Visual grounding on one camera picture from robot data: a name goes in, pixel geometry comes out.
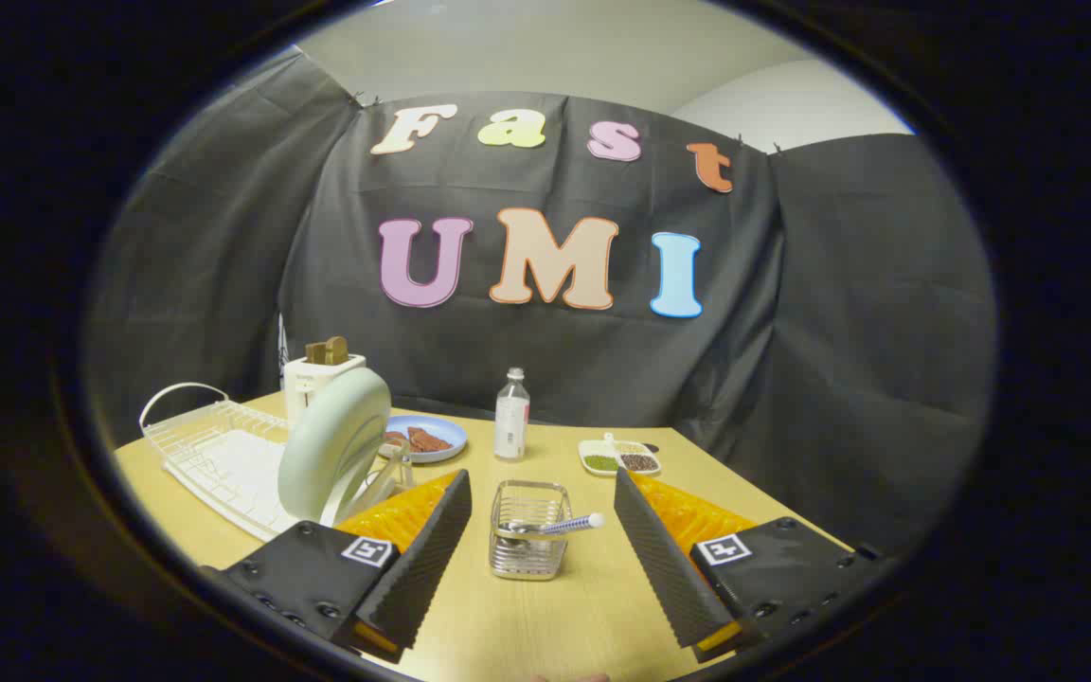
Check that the black backdrop cloth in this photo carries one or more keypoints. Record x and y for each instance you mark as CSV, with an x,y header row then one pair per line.
x,y
792,332

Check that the brown meat piece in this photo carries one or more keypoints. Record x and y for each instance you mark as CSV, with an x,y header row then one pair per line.
x,y
397,439
428,440

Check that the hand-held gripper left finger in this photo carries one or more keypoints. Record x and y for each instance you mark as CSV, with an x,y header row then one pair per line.
x,y
422,568

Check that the white divided grain dish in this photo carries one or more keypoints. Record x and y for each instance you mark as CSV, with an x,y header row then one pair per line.
x,y
617,462

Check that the pale green plate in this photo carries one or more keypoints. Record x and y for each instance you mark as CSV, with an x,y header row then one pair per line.
x,y
332,445

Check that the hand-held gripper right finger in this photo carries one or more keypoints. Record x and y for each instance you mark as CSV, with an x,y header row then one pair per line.
x,y
669,568

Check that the brown toast slice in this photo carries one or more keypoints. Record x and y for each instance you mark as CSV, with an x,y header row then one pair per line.
x,y
315,354
337,349

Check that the blue plate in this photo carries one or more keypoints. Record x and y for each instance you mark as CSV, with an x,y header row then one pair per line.
x,y
446,431

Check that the clear plastic bottle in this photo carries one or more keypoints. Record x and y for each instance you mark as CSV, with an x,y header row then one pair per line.
x,y
511,426

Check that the white toaster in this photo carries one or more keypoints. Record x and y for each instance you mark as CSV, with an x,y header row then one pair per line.
x,y
313,384

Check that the white plastic tongs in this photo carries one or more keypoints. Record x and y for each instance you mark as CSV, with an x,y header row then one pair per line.
x,y
401,471

